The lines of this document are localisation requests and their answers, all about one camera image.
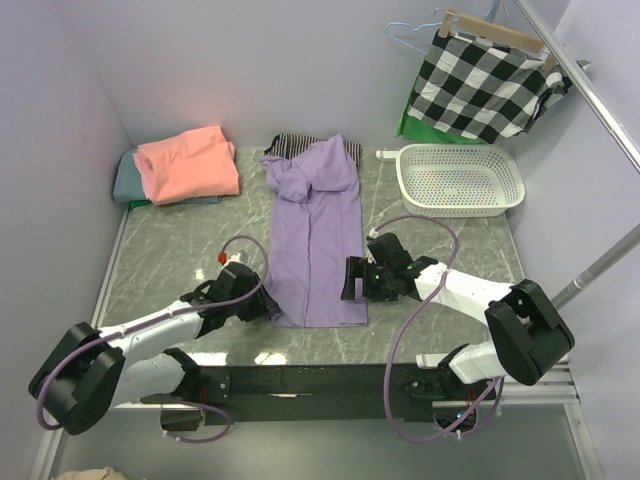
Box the blue wire hanger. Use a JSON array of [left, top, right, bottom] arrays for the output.
[[384, 0, 510, 55]]

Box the black white checkered cloth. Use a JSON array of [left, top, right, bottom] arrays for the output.
[[409, 33, 572, 144]]

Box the wooden hanger bar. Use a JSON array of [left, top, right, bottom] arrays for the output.
[[437, 8, 546, 54]]

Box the grey-blue folded t shirt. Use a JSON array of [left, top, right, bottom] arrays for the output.
[[113, 150, 239, 206]]

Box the purple t shirt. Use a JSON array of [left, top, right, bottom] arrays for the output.
[[261, 135, 368, 328]]

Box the beige cloth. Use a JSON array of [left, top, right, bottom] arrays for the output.
[[53, 467, 127, 480]]

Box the white rack foot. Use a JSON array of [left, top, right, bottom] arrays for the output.
[[375, 150, 400, 162]]

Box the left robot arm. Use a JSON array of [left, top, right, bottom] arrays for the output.
[[28, 261, 279, 435]]

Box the silver diagonal rack pole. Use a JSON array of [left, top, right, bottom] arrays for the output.
[[552, 224, 640, 310]]

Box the black white striped shirt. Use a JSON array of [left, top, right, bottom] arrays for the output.
[[264, 133, 361, 165]]

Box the white plastic laundry basket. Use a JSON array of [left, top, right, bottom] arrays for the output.
[[394, 144, 525, 218]]

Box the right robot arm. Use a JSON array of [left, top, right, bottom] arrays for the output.
[[341, 233, 575, 400]]

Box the pink folded t shirt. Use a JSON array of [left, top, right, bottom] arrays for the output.
[[133, 126, 240, 205]]

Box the black base beam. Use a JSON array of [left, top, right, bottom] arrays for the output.
[[139, 363, 501, 426]]

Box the silver metal rack pole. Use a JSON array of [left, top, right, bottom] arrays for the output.
[[514, 0, 639, 172]]

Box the green folded t shirt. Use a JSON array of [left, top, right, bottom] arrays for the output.
[[129, 200, 151, 209]]

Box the green hanging cloth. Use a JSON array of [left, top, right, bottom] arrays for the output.
[[396, 79, 484, 145]]

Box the aluminium rail frame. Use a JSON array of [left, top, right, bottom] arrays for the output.
[[28, 207, 604, 479]]

